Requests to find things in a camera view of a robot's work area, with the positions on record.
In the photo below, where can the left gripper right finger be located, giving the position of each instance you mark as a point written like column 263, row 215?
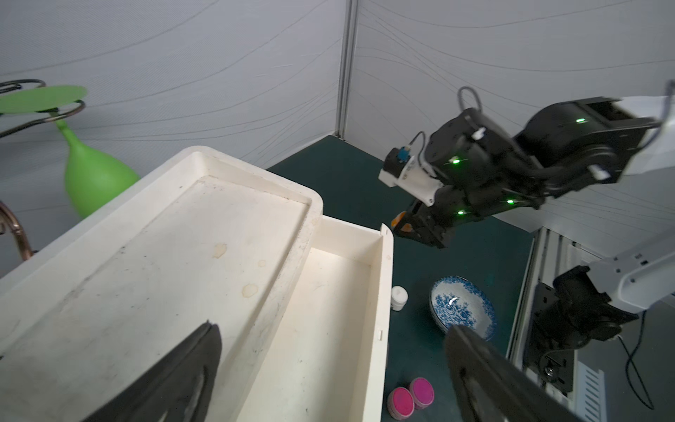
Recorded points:
column 489, row 388

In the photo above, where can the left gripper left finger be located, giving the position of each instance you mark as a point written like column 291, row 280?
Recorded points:
column 177, row 388

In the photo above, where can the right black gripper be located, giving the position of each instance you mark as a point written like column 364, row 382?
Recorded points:
column 483, row 172

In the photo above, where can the pink paint can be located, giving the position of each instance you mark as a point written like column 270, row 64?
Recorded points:
column 400, row 404
column 422, row 392

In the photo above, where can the drawer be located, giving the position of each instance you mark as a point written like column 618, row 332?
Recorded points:
column 328, row 358

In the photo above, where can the white three-drawer cabinet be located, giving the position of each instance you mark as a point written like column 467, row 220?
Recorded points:
column 203, row 238

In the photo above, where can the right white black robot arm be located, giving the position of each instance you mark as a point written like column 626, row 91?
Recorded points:
column 580, row 143

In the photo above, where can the white paint can right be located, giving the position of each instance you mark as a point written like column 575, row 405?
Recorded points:
column 398, row 298

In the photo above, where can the blue white patterned bowl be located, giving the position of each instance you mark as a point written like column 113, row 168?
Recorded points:
column 455, row 301

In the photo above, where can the green plastic wine glass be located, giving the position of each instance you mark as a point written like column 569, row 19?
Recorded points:
column 92, row 178

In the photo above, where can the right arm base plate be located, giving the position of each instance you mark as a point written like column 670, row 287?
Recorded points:
column 548, row 352

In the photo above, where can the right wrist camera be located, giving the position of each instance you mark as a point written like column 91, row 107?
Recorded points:
column 402, row 169

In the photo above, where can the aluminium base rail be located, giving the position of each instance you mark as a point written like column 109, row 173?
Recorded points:
column 551, row 256

